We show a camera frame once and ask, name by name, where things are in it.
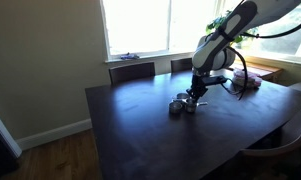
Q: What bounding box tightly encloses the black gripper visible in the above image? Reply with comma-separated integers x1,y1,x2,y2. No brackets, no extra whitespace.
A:
186,70,208,103

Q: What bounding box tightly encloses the small steel measuring cup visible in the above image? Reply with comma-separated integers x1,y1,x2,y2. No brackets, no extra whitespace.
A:
185,100,209,114

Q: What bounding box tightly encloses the medium steel measuring cup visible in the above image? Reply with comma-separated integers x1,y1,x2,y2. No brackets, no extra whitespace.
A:
168,101,185,116

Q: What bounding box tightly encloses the dark wooden straight-back chair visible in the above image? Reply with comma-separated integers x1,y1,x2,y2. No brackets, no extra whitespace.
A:
170,57,194,74
108,61,157,85

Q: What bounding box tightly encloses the clear plastic food bag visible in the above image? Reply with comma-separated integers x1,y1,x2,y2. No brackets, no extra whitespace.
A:
232,66,263,89

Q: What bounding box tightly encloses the wooden side cabinet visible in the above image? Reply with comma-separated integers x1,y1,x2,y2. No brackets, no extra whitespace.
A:
234,59,284,83

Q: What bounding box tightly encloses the blue item on sill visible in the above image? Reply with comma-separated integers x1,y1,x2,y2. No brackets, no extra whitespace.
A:
119,52,141,61

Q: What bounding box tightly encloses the potted green plant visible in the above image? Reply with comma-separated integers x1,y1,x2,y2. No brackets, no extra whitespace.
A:
205,9,259,45

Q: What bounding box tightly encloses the dark wooden curved-back chair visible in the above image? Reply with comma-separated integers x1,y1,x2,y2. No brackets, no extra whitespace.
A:
239,108,301,180

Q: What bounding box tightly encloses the white framed window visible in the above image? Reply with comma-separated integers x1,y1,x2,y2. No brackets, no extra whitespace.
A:
219,0,301,65
99,0,221,64

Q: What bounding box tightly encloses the wrist-mounted camera box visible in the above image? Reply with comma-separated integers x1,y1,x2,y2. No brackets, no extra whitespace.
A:
203,75,229,86

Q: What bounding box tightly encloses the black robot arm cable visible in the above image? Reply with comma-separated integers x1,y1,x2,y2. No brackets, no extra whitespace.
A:
219,16,301,101

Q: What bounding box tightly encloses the white door frame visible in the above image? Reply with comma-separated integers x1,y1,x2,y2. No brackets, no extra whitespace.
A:
0,104,23,158

